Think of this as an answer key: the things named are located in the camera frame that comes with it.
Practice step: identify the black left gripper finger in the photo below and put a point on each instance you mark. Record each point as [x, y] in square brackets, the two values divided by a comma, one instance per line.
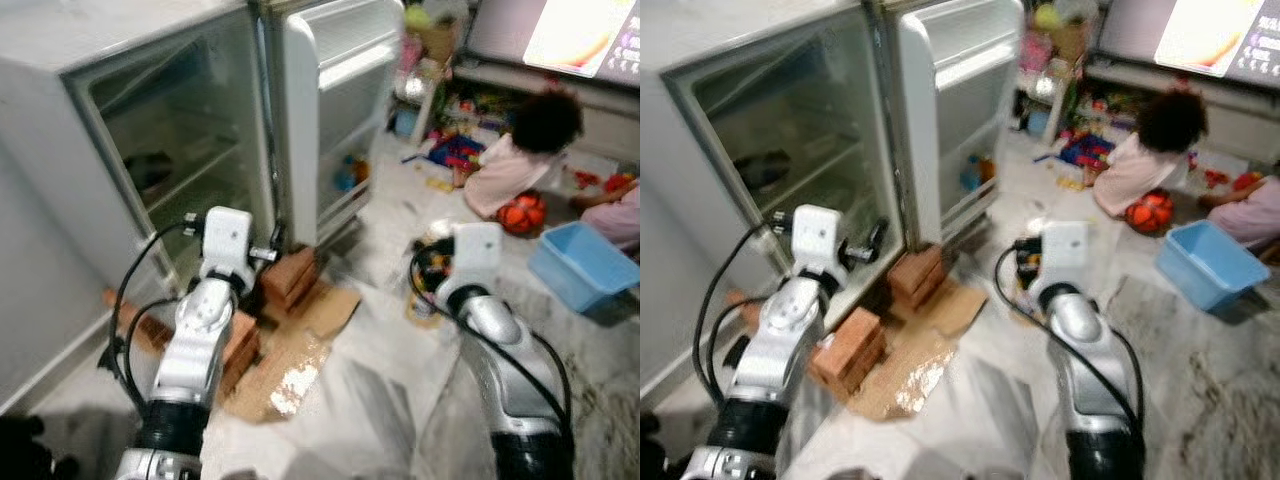
[277, 235]
[879, 232]

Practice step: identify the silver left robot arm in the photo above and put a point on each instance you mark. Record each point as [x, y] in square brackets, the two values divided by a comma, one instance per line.
[790, 330]
[200, 330]

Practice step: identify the white fridge door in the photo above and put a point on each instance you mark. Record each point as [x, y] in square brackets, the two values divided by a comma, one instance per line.
[300, 100]
[920, 100]

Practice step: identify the blue and red toy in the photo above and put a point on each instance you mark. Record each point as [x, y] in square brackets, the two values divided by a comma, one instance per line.
[455, 152]
[1085, 150]

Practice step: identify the orange ball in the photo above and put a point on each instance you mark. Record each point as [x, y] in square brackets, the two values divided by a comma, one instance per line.
[522, 213]
[1150, 212]

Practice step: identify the flat brown cardboard sheet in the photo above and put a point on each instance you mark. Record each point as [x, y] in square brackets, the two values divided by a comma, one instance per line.
[300, 360]
[920, 370]

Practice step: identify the curly-haired child in pink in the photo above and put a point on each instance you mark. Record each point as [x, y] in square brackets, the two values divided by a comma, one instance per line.
[510, 170]
[1135, 170]

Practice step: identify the blue plastic tub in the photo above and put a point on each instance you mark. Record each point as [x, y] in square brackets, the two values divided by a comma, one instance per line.
[585, 265]
[1210, 262]

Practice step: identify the seated person in pink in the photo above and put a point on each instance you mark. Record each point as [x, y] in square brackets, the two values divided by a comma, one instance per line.
[1255, 215]
[620, 215]

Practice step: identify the white television stand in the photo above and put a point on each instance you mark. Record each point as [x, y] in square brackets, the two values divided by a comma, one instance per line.
[610, 115]
[1240, 120]

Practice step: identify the flat screen television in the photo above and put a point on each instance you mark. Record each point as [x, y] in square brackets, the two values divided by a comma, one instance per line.
[1140, 30]
[520, 30]

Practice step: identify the black robot foot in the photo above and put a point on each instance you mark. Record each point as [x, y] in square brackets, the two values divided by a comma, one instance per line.
[655, 455]
[25, 450]

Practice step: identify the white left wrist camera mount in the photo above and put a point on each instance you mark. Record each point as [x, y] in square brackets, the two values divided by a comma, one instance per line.
[228, 240]
[818, 235]

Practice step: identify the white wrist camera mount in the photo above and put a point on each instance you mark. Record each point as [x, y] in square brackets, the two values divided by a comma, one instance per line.
[818, 235]
[1065, 248]
[478, 250]
[228, 240]

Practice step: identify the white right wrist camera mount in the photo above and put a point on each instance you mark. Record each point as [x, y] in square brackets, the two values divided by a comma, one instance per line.
[1065, 248]
[478, 250]

